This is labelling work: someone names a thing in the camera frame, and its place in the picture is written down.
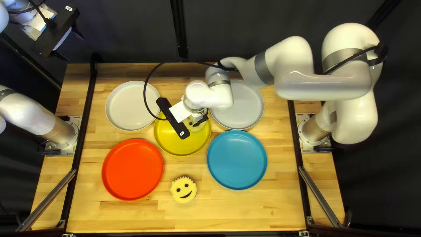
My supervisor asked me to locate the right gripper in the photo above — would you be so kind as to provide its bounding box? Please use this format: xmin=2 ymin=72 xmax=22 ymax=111
xmin=169 ymin=100 xmax=210 ymax=128

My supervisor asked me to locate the yellow round plate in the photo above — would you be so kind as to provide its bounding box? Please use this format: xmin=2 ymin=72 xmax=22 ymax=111
xmin=153 ymin=110 xmax=212 ymax=156

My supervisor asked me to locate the light grey round plate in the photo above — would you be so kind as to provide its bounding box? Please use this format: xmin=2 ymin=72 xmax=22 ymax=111
xmin=105 ymin=81 xmax=162 ymax=131

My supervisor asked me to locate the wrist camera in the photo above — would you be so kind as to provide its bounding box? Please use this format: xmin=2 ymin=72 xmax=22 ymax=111
xmin=156 ymin=97 xmax=191 ymax=140
xmin=34 ymin=5 xmax=81 ymax=58

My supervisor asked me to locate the black cable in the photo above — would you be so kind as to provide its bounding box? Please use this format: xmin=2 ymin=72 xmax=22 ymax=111
xmin=143 ymin=61 xmax=239 ymax=121
xmin=7 ymin=0 xmax=56 ymax=29

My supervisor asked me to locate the yellow smiling sponge teal base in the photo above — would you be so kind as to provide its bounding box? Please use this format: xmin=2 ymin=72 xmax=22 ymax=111
xmin=183 ymin=117 xmax=206 ymax=133

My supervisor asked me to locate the orange round plate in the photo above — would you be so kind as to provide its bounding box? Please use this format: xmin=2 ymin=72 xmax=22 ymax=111
xmin=101 ymin=138 xmax=164 ymax=201

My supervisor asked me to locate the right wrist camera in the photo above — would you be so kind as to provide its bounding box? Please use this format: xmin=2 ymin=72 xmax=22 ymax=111
xmin=156 ymin=97 xmax=191 ymax=140

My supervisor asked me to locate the teal round plate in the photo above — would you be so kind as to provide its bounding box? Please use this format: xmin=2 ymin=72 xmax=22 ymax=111
xmin=207 ymin=130 xmax=268 ymax=191

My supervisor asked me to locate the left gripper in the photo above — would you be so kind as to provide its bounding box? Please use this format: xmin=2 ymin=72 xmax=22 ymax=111
xmin=21 ymin=7 xmax=58 ymax=41

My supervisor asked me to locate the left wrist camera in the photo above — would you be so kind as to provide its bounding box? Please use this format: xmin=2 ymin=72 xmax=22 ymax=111
xmin=34 ymin=5 xmax=81 ymax=58

